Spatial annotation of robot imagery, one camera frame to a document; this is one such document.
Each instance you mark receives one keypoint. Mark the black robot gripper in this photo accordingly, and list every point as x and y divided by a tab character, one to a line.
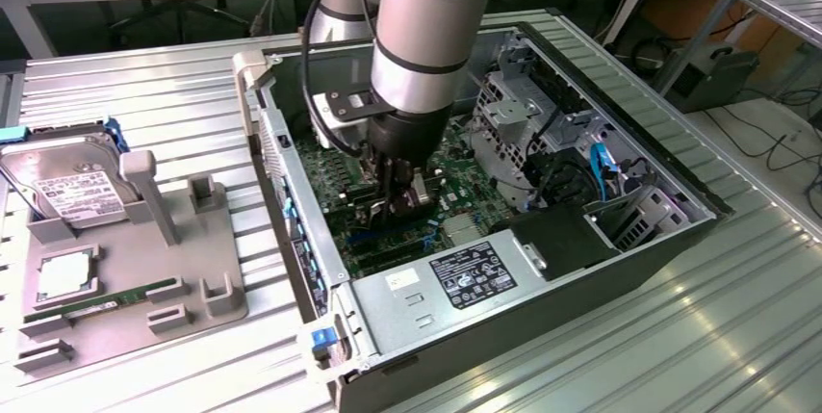
411	138

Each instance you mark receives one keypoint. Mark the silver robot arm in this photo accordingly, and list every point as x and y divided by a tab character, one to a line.
430	37

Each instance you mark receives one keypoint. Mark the green motherboard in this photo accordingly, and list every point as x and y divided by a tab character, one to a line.
468	187

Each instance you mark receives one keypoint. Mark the installed black RAM stick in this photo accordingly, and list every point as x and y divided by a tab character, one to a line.
356	198

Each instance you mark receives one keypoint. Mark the silver drive cage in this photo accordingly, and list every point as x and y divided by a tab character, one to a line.
507	124

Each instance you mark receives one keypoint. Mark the silver chipset heatsink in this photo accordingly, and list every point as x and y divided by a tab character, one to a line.
463	230

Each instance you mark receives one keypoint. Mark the blue expansion slot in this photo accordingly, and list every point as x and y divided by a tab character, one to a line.
366	240

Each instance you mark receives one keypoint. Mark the grey power supply unit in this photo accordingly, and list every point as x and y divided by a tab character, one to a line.
411	307

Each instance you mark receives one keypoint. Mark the open black PC case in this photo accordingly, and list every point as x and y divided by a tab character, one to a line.
578	297

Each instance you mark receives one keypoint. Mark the black tripod base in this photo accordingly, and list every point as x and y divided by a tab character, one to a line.
192	13

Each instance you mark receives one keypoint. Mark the blue case latch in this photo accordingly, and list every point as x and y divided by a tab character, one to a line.
322	340

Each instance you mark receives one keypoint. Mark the black box on floor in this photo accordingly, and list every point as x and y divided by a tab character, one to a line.
715	81

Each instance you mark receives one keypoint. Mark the silver hard disk blue caddy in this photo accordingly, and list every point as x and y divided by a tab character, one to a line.
71	182

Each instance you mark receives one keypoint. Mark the grey parts rack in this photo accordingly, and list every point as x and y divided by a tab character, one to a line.
128	288

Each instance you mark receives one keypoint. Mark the green RAM stick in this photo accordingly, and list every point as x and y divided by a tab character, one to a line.
103	306

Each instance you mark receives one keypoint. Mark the silver CPU chip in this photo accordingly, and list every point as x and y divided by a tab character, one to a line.
65	276

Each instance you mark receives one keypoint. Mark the aluminium slat table frame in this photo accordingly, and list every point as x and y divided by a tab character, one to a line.
770	4

